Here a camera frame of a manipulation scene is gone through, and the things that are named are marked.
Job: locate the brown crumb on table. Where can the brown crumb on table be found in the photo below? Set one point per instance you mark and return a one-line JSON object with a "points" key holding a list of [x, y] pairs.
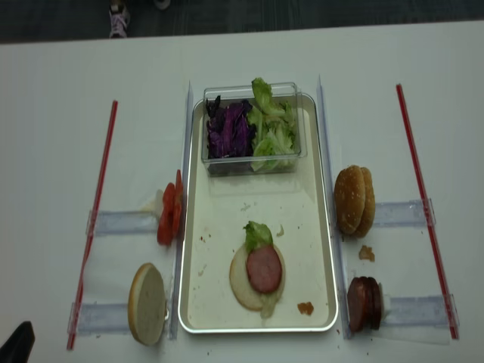
{"points": [[366, 253]]}

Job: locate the orange food scrap on tray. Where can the orange food scrap on tray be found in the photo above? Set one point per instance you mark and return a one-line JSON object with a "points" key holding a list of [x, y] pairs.
{"points": [[305, 308]]}

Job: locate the cream metal serving tray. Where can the cream metal serving tray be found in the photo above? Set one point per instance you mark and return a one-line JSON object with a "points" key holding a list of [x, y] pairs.
{"points": [[292, 205]]}

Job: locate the person in floral skirt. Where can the person in floral skirt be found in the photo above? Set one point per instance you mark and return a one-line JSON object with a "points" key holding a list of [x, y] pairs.
{"points": [[119, 19]]}

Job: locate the sesame bun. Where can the sesame bun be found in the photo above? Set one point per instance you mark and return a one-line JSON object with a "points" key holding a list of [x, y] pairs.
{"points": [[349, 197], [367, 218]]}

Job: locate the clear plastic salad container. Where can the clear plastic salad container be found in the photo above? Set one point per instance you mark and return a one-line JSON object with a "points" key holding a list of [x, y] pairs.
{"points": [[242, 165]]}

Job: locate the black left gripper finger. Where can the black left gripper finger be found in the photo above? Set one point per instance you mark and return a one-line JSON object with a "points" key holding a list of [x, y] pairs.
{"points": [[22, 341]]}

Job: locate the purple cabbage leaves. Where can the purple cabbage leaves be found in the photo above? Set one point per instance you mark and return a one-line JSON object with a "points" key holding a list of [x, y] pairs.
{"points": [[229, 134]]}

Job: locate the dark ham patty stack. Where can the dark ham patty stack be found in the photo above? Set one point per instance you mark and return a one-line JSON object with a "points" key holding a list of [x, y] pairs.
{"points": [[365, 304]]}

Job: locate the right lower acrylic rail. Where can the right lower acrylic rail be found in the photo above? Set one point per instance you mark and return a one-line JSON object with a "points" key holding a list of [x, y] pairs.
{"points": [[420, 311]]}

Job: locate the rear tomato slice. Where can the rear tomato slice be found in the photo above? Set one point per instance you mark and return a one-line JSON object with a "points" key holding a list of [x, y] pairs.
{"points": [[178, 199]]}

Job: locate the bottom bun slice on tray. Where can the bottom bun slice on tray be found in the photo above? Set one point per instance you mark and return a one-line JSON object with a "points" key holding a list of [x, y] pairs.
{"points": [[250, 299]]}

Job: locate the rear sesame bun top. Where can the rear sesame bun top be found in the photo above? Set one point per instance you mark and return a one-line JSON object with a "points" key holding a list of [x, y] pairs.
{"points": [[367, 218]]}

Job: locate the right upper acrylic rail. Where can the right upper acrylic rail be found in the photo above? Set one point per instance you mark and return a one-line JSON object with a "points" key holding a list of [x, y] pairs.
{"points": [[413, 213]]}

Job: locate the acrylic rail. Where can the acrylic rail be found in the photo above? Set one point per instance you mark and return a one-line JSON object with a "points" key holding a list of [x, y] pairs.
{"points": [[413, 213], [98, 319], [420, 311]]}

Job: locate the front sesame bun top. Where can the front sesame bun top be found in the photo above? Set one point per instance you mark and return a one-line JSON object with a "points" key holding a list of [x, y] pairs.
{"points": [[349, 197]]}

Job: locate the pink ham patty slice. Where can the pink ham patty slice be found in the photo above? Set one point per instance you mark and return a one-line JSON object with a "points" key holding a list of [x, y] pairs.
{"points": [[264, 269]]}

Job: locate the green lettuce pile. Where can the green lettuce pile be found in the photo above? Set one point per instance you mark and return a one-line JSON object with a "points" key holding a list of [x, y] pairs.
{"points": [[274, 144]]}

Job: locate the green lettuce leaf on bun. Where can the green lettuce leaf on bun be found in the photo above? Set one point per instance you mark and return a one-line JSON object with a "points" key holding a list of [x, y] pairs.
{"points": [[257, 235]]}

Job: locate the left lower acrylic rail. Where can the left lower acrylic rail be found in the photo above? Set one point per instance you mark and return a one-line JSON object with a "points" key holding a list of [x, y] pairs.
{"points": [[98, 319]]}

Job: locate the right red tape strip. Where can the right red tape strip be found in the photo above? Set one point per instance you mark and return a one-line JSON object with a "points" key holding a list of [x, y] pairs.
{"points": [[448, 299]]}

